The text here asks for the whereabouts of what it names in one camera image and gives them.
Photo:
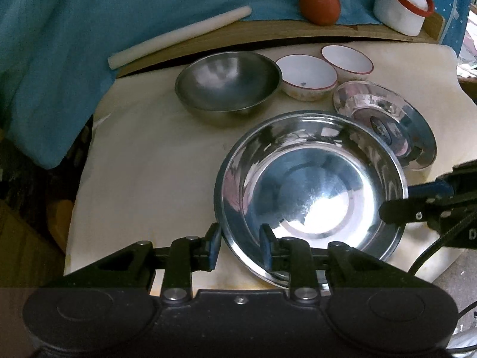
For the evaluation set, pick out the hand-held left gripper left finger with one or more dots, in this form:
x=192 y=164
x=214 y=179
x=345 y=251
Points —
x=214 y=249

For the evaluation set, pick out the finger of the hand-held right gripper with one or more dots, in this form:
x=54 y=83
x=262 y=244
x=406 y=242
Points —
x=432 y=189
x=404 y=210

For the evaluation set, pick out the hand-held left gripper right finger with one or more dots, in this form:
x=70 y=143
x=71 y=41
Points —
x=266 y=247

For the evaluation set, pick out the large shiny steel bowl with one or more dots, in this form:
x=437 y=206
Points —
x=305 y=194

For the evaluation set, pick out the plain white red-rimmed bowl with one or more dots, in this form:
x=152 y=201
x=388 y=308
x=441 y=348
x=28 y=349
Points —
x=346 y=59

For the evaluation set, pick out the matte steel bowl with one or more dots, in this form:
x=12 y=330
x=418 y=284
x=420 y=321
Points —
x=227 y=82

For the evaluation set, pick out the white red-rimmed bowl dark speck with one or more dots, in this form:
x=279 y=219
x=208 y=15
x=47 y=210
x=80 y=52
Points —
x=305 y=74

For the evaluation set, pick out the shiny steel plate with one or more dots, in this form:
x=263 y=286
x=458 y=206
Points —
x=395 y=119

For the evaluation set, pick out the cream mat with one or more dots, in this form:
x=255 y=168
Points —
x=149 y=164

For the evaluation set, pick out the blue white-dotted cloth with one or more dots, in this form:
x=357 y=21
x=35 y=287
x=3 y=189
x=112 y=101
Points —
x=449 y=3

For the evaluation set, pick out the wooden board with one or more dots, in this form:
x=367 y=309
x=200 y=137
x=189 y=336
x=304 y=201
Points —
x=261 y=33

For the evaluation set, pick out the red tomato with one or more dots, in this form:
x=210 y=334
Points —
x=319 y=6

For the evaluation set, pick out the white rolling stick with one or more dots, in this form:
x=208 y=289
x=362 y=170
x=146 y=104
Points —
x=175 y=35

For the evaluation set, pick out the teal cloth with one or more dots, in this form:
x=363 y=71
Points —
x=93 y=26

